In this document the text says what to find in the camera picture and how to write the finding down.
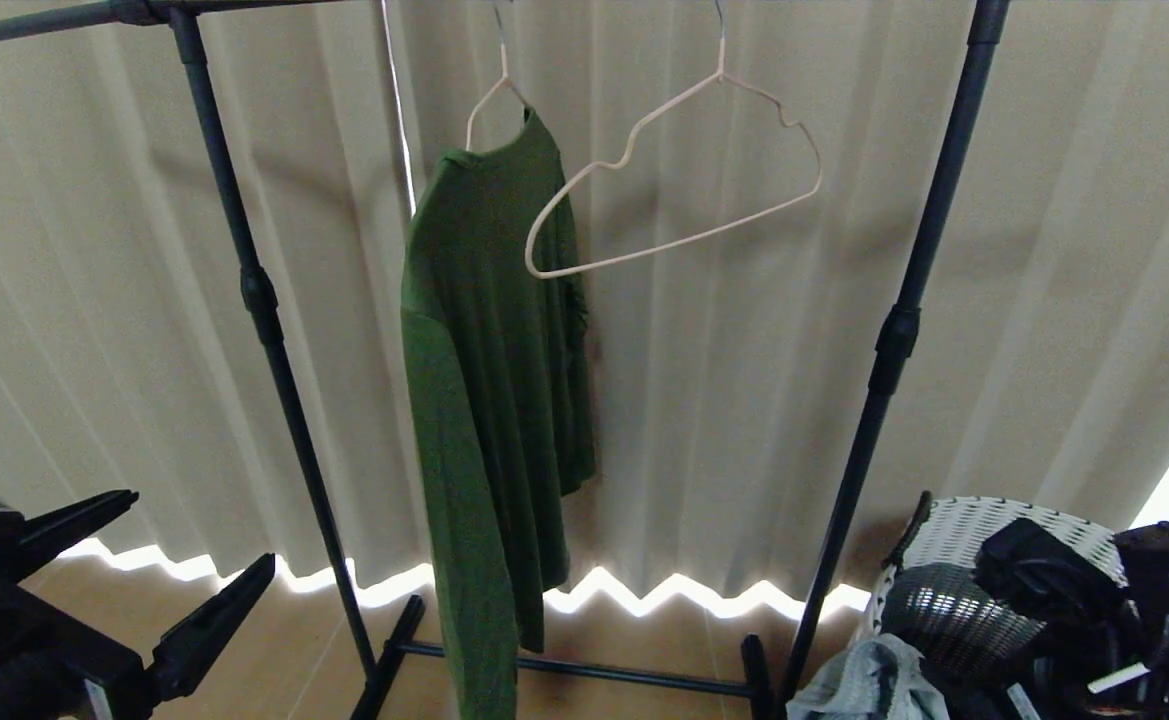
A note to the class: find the pink clothes hanger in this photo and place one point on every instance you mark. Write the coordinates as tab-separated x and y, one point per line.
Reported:
720	60
504	60

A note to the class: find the green printed shirt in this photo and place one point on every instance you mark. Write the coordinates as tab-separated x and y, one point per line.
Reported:
484	400

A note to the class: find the black clothes rack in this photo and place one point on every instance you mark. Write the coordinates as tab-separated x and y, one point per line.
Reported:
259	300

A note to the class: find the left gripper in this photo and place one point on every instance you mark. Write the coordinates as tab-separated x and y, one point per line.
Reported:
24	660

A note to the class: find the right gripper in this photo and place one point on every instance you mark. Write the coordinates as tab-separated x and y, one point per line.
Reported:
1074	680

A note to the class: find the white laundry basket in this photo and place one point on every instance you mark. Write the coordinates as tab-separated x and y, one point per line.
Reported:
944	535

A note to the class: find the beige curtain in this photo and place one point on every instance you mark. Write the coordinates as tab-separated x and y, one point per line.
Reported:
744	400

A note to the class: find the pale grey garment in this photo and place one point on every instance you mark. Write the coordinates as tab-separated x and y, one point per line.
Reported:
864	685

